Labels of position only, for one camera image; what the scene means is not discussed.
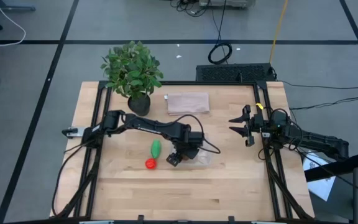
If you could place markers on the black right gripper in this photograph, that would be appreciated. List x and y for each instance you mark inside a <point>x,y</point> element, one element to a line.
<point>255,124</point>

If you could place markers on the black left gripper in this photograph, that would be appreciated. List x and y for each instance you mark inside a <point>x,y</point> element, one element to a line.
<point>185,149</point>

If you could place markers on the green toy vegetable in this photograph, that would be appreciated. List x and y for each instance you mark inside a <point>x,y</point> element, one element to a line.
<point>156,149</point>

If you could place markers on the red toy tomato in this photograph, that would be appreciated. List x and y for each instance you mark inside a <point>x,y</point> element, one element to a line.
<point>151,164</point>

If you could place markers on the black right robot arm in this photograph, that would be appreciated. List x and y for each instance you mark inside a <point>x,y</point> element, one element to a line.
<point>315,140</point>

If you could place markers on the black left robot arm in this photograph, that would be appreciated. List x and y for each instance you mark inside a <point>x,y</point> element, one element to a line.
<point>154,126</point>

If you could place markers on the clear plastic tupperware container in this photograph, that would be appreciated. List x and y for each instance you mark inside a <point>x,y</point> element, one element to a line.
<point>205,158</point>

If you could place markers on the black vented computer case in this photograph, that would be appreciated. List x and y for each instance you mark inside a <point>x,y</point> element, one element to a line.
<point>235,73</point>

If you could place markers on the black table clamp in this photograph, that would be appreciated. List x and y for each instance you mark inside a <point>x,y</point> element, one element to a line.
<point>140,217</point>
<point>231,218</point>

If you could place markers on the green potted plant black pot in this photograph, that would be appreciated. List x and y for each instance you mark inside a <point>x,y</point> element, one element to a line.
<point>132,71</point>

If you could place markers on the white paper sheet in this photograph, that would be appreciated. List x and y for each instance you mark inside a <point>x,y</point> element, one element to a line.
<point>322,188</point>

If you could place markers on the black beam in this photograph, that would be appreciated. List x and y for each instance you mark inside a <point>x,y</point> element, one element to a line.
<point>337,169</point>

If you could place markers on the grey equipment box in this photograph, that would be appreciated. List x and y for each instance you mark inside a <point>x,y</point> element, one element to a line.
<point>225,3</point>

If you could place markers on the black aluminium table frame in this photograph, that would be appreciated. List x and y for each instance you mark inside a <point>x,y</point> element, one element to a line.
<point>179,83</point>

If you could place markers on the silver aluminium bracket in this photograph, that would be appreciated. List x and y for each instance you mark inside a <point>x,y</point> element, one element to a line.
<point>76,131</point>

